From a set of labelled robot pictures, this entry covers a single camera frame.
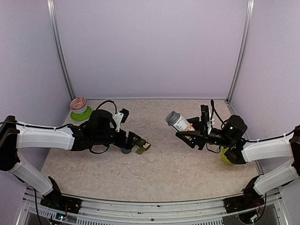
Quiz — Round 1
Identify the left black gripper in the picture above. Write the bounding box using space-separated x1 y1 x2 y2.
93 129 141 150

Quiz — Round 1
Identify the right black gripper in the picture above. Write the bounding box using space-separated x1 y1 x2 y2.
176 117 233 150

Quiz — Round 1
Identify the green weekly pill organizer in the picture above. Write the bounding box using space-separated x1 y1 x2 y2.
135 139 151 155

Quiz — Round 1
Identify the orange pill bottle grey cap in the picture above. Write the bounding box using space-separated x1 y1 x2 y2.
165 111 195 132

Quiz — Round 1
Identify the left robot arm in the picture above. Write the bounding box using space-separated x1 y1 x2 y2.
0 107 141 209

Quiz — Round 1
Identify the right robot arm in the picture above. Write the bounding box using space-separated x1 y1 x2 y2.
176 105 300 208

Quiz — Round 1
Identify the lime green bowl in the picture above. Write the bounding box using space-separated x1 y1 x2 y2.
221 147 233 165

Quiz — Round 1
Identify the lime green plate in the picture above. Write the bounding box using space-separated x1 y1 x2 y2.
70 106 92 121

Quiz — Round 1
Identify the red patterned white bowl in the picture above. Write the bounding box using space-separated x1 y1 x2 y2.
69 97 88 114

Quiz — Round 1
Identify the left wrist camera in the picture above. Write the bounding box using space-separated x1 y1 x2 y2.
113 108 129 132

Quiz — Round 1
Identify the right aluminium frame post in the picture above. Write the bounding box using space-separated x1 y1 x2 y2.
226 0 255 105

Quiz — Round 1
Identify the aluminium frame post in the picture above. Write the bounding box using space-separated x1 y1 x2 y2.
46 0 75 100
226 0 255 105

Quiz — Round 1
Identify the front aluminium rail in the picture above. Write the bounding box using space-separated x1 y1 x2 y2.
16 185 289 225

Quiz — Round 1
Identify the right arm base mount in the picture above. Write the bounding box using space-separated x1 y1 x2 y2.
224 176 264 213

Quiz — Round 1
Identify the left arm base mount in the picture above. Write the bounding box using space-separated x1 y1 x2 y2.
40 176 82 214

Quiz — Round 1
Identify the left aluminium frame post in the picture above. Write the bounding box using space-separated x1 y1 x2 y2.
46 0 75 100

